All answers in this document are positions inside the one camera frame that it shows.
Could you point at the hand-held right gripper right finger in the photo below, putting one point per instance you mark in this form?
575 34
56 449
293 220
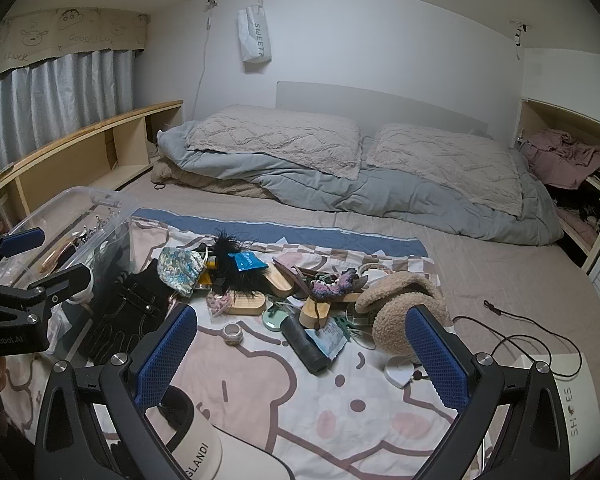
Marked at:
437 360

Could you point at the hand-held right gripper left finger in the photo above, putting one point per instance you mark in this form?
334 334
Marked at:
166 355

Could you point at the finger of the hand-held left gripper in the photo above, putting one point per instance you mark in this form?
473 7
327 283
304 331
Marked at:
65 280
22 241

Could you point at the white heart-shaped dish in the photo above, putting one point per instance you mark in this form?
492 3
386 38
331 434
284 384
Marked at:
397 371

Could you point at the clear plastic storage box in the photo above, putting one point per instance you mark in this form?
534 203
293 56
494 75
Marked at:
105 240

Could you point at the washi tape roll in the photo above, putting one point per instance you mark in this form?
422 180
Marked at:
233 333

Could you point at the wooden block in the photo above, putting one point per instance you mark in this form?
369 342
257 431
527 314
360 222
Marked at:
247 304

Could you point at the black cylindrical cup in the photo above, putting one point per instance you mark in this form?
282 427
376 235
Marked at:
305 345

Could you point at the fuzzy beige hat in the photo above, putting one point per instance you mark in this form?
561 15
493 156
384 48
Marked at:
385 320

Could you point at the small bag of beads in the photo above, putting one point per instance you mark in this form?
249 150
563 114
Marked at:
219 304

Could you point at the cream cap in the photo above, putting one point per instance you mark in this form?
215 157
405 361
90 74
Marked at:
205 440

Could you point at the wooden bedside shelf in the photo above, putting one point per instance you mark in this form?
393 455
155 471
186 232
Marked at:
80 155

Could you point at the pale blue packet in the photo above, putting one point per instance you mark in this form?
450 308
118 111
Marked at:
330 344

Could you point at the green round mirror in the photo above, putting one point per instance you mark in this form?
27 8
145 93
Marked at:
275 320

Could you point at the black feather accessory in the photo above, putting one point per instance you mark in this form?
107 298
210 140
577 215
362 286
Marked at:
227 255

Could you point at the blue card tag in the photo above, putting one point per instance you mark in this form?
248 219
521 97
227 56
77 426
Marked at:
247 261

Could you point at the purple crochet accessory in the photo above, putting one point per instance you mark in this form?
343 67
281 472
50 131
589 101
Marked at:
332 285

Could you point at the white shoe box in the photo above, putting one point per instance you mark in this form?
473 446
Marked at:
567 400

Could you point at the grey curtain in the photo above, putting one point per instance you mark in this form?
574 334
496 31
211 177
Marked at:
55 95

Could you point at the beige plush blanket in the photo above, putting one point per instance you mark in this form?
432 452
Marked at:
190 180

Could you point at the beige textured pillow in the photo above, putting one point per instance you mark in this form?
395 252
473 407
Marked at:
275 135
445 165

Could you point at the beige printed valance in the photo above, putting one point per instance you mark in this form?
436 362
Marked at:
55 35

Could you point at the dark clothes pile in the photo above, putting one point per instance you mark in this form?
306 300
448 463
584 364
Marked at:
580 205

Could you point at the grey duvet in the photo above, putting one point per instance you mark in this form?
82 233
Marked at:
305 185

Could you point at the pink clothes pile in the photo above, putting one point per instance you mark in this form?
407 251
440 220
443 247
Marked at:
560 155

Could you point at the white headboard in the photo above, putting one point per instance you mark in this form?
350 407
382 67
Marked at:
380 105

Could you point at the white hanging bag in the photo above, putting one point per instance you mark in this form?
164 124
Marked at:
254 35

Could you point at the wooden wall cubby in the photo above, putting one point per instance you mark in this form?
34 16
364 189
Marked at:
555 115

